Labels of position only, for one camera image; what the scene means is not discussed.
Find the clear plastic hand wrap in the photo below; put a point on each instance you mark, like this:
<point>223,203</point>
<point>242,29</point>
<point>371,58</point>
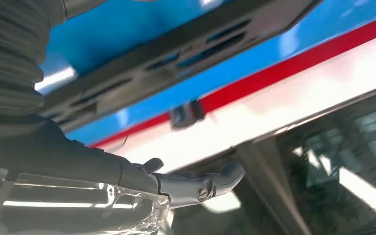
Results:
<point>136,207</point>

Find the blue metal shelf rack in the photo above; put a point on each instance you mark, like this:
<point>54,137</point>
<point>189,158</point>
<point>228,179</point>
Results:
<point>110,32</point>

